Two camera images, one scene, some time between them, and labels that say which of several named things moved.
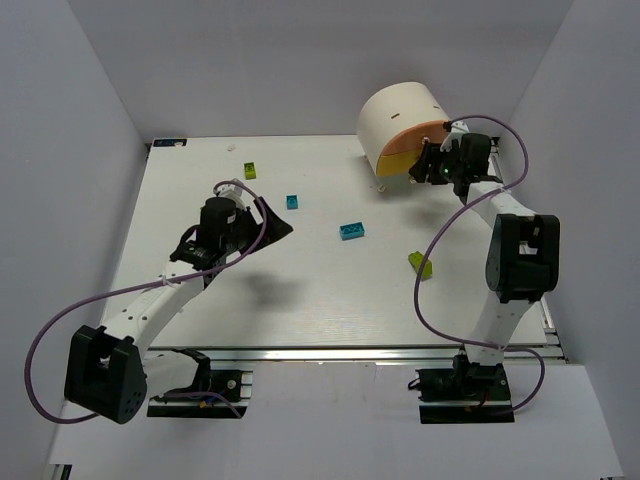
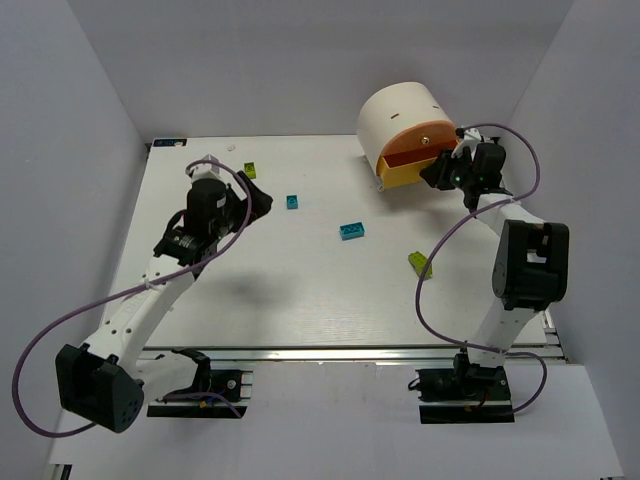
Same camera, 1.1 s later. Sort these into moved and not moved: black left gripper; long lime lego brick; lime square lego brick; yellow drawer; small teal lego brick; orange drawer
Moved: black left gripper; yellow drawer
Not moved: small teal lego brick; orange drawer; lime square lego brick; long lime lego brick
